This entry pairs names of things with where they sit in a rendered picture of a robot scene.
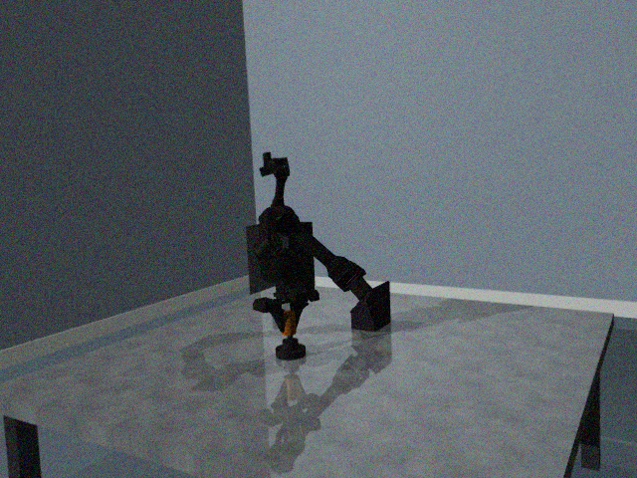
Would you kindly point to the orange knob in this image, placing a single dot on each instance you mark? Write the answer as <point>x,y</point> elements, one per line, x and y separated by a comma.
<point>289,323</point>

